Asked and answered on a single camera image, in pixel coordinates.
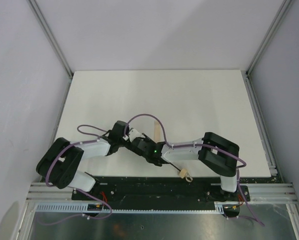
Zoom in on left aluminium frame post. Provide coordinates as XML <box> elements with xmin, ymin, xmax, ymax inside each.
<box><xmin>26</xmin><ymin>0</ymin><xmax>74</xmax><ymax>79</ymax></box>

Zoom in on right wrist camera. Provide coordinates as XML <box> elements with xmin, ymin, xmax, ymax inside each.
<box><xmin>122</xmin><ymin>128</ymin><xmax>142</xmax><ymax>142</ymax></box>

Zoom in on beige folding umbrella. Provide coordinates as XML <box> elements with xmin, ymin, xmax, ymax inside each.
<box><xmin>153</xmin><ymin>120</ymin><xmax>193</xmax><ymax>183</ymax></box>

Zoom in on right aluminium frame post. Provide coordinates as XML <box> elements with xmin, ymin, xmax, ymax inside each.
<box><xmin>245</xmin><ymin>0</ymin><xmax>295</xmax><ymax>77</ymax></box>

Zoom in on aluminium frame post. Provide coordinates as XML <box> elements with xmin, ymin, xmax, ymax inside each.
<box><xmin>245</xmin><ymin>0</ymin><xmax>295</xmax><ymax>77</ymax></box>
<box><xmin>26</xmin><ymin>0</ymin><xmax>74</xmax><ymax>79</ymax></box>

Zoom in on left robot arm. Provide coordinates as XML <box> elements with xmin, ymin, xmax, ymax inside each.
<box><xmin>36</xmin><ymin>121</ymin><xmax>129</xmax><ymax>192</ymax></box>

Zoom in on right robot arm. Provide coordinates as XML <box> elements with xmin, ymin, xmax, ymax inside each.
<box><xmin>125</xmin><ymin>129</ymin><xmax>240</xmax><ymax>193</ymax></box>

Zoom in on white slotted cable duct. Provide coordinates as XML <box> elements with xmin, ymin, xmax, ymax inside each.
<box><xmin>35</xmin><ymin>202</ymin><xmax>241</xmax><ymax>214</ymax></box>

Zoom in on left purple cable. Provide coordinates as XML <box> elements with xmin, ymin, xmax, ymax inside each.
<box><xmin>35</xmin><ymin>124</ymin><xmax>114</xmax><ymax>226</ymax></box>

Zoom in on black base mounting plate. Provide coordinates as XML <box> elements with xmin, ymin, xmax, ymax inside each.
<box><xmin>71</xmin><ymin>176</ymin><xmax>250</xmax><ymax>210</ymax></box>

